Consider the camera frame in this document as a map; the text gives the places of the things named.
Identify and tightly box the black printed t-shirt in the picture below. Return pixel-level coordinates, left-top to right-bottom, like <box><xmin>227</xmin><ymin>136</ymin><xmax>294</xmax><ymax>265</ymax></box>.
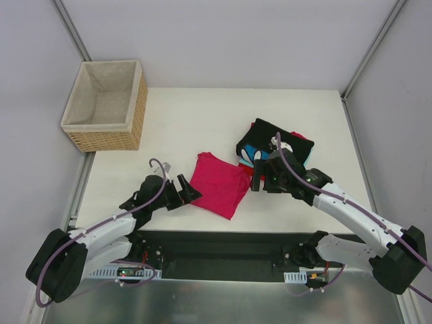
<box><xmin>236</xmin><ymin>118</ymin><xmax>315</xmax><ymax>156</ymax></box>

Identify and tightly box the right aluminium corner post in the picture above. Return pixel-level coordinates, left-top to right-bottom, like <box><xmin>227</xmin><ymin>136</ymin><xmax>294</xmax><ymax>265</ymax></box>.
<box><xmin>340</xmin><ymin>0</ymin><xmax>410</xmax><ymax>102</ymax></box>

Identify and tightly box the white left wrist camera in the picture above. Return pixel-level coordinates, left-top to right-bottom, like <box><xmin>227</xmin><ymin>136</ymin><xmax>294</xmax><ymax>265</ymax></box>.
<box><xmin>151</xmin><ymin>162</ymin><xmax>171</xmax><ymax>180</ymax></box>

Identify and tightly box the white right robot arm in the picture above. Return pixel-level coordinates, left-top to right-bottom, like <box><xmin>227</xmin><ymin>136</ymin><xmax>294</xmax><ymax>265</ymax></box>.
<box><xmin>252</xmin><ymin>148</ymin><xmax>431</xmax><ymax>294</ymax></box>

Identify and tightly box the left aluminium corner post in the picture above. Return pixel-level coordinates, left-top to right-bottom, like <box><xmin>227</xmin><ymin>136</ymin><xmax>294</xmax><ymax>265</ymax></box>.
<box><xmin>51</xmin><ymin>0</ymin><xmax>92</xmax><ymax>61</ymax></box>

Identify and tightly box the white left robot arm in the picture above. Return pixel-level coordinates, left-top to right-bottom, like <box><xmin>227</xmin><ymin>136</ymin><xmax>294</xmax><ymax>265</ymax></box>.
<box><xmin>26</xmin><ymin>175</ymin><xmax>202</xmax><ymax>308</ymax></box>

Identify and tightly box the magenta pink t-shirt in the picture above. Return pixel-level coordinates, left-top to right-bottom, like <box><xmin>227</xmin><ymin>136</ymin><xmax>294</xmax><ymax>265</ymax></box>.
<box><xmin>190</xmin><ymin>152</ymin><xmax>250</xmax><ymax>220</ymax></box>

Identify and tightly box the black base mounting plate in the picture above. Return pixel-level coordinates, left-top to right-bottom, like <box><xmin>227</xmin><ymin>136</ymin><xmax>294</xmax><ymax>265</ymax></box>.
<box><xmin>101</xmin><ymin>226</ymin><xmax>344</xmax><ymax>282</ymax></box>

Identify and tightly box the white cable duct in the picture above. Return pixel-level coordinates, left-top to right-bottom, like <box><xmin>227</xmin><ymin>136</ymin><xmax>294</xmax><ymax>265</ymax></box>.
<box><xmin>283</xmin><ymin>271</ymin><xmax>308</xmax><ymax>284</ymax></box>
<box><xmin>88</xmin><ymin>265</ymin><xmax>153</xmax><ymax>280</ymax></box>

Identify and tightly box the woven wicker basket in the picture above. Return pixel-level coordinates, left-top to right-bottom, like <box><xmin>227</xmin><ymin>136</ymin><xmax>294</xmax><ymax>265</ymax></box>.
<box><xmin>61</xmin><ymin>60</ymin><xmax>148</xmax><ymax>153</ymax></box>

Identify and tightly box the red t-shirt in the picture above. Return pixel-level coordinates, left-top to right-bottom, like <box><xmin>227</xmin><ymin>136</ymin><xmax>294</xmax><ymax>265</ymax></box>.
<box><xmin>238</xmin><ymin>161</ymin><xmax>254</xmax><ymax>177</ymax></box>

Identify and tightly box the left white cable duct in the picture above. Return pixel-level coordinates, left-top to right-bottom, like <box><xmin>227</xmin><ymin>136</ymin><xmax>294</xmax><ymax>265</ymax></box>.
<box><xmin>88</xmin><ymin>265</ymin><xmax>153</xmax><ymax>280</ymax></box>

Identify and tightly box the light teal t-shirt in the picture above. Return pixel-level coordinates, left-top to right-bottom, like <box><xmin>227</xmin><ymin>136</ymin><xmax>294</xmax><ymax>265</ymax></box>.
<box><xmin>239</xmin><ymin>145</ymin><xmax>312</xmax><ymax>167</ymax></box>

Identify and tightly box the right white cable duct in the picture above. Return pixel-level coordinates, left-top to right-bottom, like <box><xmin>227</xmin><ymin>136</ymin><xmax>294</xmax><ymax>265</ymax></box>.
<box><xmin>283</xmin><ymin>271</ymin><xmax>308</xmax><ymax>284</ymax></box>

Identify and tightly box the aluminium corner post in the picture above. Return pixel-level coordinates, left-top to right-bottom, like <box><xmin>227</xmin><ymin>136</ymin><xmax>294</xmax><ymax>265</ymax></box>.
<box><xmin>340</xmin><ymin>0</ymin><xmax>410</xmax><ymax>102</ymax></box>
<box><xmin>51</xmin><ymin>0</ymin><xmax>92</xmax><ymax>61</ymax></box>

